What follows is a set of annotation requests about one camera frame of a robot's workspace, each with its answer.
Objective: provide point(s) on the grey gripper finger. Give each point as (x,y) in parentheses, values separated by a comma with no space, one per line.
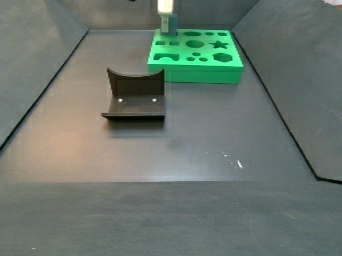
(169,25)

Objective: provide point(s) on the pale green rectangle block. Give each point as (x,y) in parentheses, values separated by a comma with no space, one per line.
(165,6)

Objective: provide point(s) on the green foam shape-sorter board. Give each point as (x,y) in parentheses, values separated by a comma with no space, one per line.
(198,55)

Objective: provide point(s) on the black curved plastic holder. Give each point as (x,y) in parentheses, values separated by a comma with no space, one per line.
(138,95)

